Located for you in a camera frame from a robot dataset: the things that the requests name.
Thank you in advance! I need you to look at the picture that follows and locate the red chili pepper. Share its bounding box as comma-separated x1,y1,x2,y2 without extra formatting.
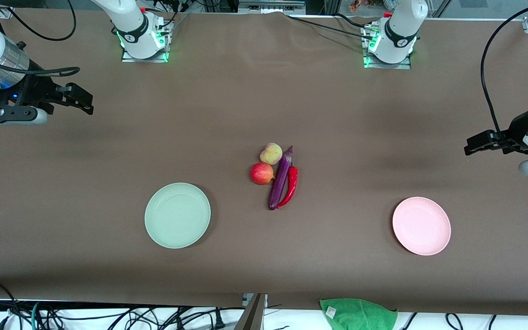
277,166,299,209

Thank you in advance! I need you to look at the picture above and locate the red apple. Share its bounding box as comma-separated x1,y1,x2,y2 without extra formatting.
250,163,275,186

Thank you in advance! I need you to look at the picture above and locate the long purple eggplant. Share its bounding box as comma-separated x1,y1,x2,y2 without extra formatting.
268,145,294,211

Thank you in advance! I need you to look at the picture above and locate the brown table cover sheet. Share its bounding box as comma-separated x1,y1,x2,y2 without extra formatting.
0,8,528,317

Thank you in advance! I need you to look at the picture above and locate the pink round plate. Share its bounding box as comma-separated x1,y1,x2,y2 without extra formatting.
392,197,451,256

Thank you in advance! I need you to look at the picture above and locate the pale green round plate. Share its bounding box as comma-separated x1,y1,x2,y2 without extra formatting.
144,182,211,249

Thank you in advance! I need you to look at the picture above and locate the orange background object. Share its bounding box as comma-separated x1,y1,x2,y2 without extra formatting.
349,0,386,13

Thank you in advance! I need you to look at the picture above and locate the yellow pink peach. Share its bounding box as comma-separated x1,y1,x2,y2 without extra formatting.
259,143,283,165

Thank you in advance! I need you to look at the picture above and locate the green towel cloth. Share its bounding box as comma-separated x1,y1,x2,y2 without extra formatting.
319,298,398,330

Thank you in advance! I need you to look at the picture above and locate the grey metal box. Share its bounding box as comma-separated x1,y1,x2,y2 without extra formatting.
238,0,307,14

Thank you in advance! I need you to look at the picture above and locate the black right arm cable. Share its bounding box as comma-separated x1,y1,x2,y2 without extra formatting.
0,0,81,77

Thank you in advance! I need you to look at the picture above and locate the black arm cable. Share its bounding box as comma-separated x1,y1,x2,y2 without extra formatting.
0,0,81,77
480,0,528,138

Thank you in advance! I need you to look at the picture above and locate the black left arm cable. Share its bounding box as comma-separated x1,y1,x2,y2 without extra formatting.
480,0,528,138

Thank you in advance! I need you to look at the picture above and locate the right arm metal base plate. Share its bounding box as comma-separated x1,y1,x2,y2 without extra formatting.
121,18,174,63

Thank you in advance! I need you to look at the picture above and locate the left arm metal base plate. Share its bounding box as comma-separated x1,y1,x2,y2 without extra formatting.
363,23,412,70

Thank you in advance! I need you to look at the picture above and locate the black cable on table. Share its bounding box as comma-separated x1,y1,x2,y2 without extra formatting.
287,14,375,40

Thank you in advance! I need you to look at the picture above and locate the grey aluminium post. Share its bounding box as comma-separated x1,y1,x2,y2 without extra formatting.
234,293,267,330

